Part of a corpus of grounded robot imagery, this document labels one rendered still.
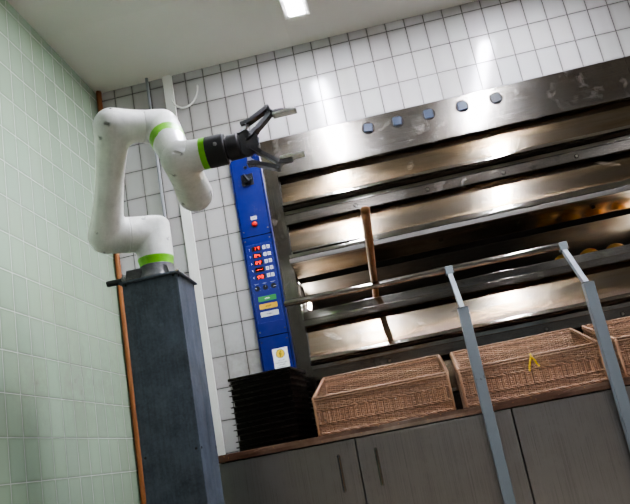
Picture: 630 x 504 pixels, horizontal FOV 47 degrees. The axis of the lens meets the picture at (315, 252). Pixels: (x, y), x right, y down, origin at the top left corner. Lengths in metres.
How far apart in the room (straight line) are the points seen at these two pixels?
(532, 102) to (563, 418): 1.63
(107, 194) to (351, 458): 1.33
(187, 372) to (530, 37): 2.47
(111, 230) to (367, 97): 1.71
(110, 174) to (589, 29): 2.54
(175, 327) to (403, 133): 1.73
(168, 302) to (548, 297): 1.80
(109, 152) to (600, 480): 2.08
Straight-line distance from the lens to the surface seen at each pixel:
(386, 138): 3.74
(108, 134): 2.50
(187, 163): 2.10
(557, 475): 2.93
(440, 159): 3.69
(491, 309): 3.50
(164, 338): 2.54
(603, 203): 3.63
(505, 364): 2.97
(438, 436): 2.89
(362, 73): 3.90
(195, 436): 2.48
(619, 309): 3.59
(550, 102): 3.85
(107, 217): 2.62
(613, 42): 4.05
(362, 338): 3.47
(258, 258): 3.60
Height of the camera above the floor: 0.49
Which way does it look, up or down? 16 degrees up
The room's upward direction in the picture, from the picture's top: 11 degrees counter-clockwise
